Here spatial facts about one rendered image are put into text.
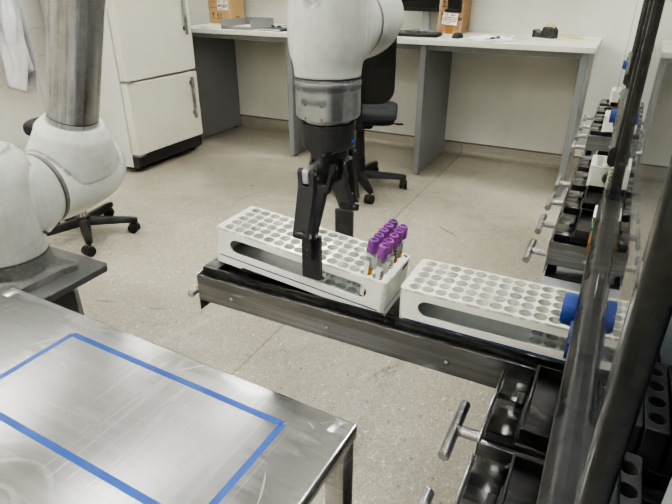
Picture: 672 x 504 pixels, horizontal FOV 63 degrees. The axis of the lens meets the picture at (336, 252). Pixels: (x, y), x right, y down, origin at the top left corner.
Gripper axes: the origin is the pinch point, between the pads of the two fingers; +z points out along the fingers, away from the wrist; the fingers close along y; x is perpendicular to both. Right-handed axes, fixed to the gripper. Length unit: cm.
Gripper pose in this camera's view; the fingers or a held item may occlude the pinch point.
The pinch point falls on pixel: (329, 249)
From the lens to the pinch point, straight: 84.5
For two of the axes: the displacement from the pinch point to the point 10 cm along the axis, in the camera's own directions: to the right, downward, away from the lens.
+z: 0.0, 8.9, 4.5
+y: -4.5, 4.0, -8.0
